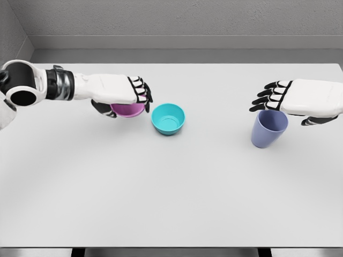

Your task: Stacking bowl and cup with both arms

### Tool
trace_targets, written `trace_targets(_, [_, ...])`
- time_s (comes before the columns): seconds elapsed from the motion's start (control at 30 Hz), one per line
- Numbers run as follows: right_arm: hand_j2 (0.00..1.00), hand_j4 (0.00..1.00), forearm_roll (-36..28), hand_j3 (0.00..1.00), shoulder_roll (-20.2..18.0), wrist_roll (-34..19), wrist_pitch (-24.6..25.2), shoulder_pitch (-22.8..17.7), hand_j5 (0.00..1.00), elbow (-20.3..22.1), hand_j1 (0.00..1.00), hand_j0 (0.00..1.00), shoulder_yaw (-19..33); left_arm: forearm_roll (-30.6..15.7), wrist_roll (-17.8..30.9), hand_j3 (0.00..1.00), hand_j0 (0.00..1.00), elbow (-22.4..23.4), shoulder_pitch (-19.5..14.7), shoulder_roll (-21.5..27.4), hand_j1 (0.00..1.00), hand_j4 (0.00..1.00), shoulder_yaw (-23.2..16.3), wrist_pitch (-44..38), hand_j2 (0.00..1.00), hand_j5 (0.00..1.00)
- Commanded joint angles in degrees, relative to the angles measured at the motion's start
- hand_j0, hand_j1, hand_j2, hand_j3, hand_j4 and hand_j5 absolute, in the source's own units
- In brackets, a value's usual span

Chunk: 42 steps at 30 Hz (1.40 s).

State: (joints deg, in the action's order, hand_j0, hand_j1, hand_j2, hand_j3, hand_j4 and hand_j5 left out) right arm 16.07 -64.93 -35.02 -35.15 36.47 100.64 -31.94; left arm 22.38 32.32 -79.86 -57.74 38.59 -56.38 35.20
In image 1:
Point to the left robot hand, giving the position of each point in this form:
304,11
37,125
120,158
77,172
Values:
115,88

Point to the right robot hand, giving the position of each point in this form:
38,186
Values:
311,99

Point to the pink bowl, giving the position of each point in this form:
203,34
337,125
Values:
128,109

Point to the lavender blue cup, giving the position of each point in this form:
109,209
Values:
266,129

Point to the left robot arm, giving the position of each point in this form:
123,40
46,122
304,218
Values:
40,83

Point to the teal bowl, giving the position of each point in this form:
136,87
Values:
168,119

